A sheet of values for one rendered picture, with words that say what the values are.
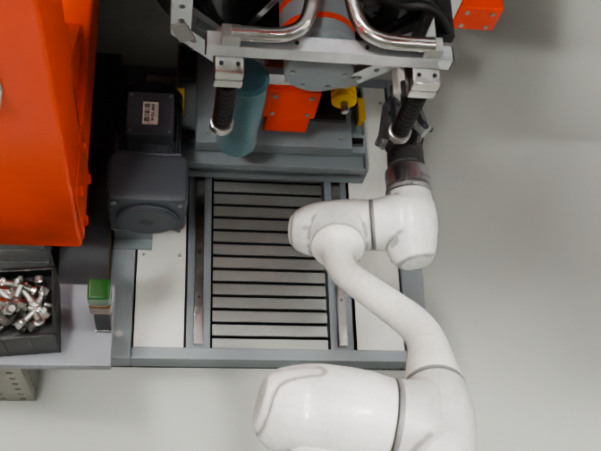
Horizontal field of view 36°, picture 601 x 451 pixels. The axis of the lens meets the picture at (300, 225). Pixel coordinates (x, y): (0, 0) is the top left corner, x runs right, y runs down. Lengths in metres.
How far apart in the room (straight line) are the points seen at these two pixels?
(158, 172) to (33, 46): 0.85
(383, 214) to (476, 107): 1.07
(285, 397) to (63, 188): 0.58
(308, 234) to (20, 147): 0.58
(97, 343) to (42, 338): 0.14
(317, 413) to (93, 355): 0.69
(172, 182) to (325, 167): 0.49
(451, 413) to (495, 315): 1.20
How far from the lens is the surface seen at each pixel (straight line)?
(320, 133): 2.36
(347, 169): 2.39
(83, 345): 1.87
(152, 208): 2.04
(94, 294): 1.68
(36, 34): 1.24
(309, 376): 1.31
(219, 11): 1.95
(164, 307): 2.28
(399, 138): 1.75
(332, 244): 1.72
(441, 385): 1.38
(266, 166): 2.36
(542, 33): 3.03
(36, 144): 1.49
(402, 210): 1.77
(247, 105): 1.81
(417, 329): 1.52
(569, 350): 2.57
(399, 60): 1.59
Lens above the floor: 2.24
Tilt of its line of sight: 64 degrees down
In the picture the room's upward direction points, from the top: 20 degrees clockwise
